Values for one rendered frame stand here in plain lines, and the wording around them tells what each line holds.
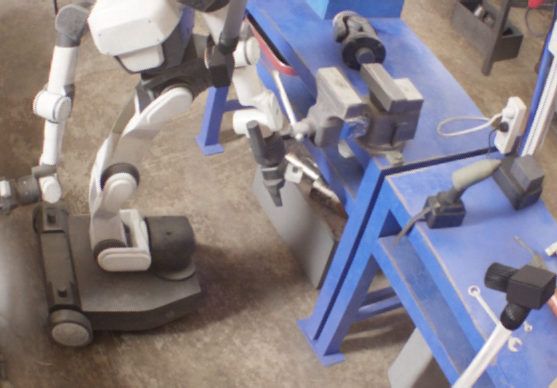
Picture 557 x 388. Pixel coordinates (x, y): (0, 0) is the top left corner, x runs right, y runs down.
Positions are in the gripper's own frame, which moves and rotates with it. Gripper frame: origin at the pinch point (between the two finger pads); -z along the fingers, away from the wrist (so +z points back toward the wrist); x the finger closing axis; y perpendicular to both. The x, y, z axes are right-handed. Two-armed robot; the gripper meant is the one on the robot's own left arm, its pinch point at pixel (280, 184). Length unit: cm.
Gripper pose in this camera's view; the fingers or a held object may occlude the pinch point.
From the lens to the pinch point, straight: 251.5
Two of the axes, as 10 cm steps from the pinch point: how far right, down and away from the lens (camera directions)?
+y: 9.6, -0.7, -2.8
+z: -2.3, -7.3, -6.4
